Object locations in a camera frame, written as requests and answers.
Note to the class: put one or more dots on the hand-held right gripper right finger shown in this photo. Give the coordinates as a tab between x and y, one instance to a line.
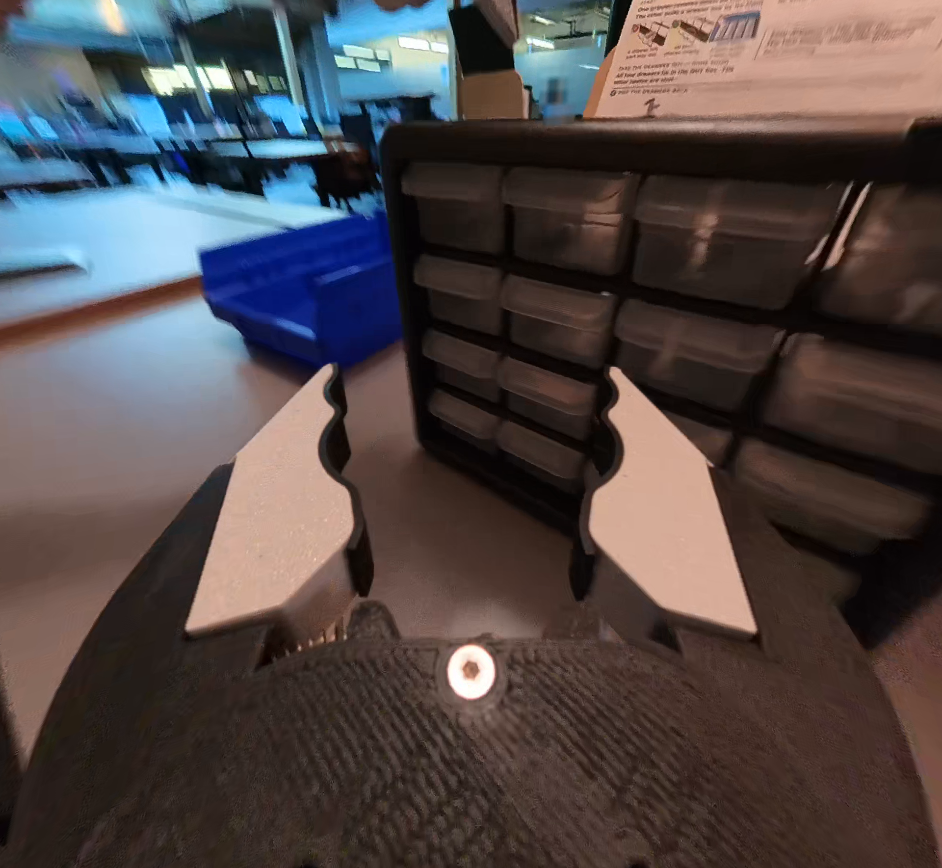
662	515

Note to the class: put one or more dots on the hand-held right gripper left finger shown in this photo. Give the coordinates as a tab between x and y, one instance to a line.
279	515

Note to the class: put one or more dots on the black drawer cabinet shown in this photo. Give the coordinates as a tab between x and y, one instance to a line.
625	143

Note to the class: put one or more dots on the black and tan box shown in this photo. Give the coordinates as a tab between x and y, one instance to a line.
482	44

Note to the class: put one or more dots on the blue plastic bin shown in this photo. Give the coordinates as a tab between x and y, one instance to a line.
294	294

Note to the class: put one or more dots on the set of clear plastic drawers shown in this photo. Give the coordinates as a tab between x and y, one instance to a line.
721	235

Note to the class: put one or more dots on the white background table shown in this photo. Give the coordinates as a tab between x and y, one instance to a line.
147	235

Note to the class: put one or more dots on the white instruction sheet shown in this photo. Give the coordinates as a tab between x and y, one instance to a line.
795	73

